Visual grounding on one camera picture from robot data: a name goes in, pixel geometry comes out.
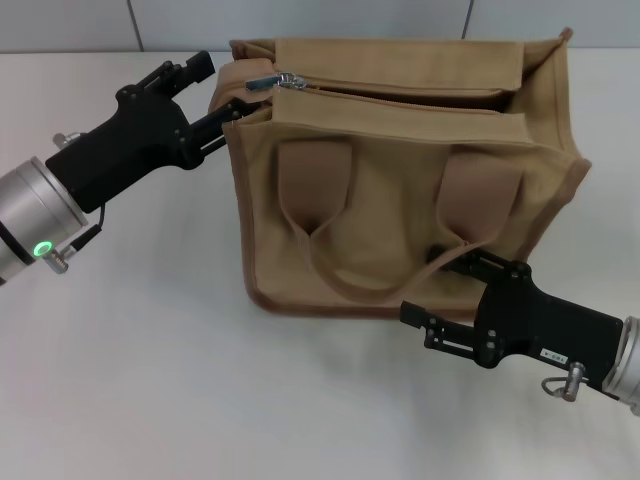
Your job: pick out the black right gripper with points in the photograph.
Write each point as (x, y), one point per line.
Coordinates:
(540, 325)

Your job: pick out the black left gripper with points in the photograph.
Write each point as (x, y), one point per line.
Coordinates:
(135, 145)

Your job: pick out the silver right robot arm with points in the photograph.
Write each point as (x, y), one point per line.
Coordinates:
(627, 365)

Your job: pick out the khaki canvas food bag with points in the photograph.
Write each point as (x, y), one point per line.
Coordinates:
(375, 200)

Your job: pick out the silver metal zipper pull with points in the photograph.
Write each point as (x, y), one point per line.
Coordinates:
(260, 82)

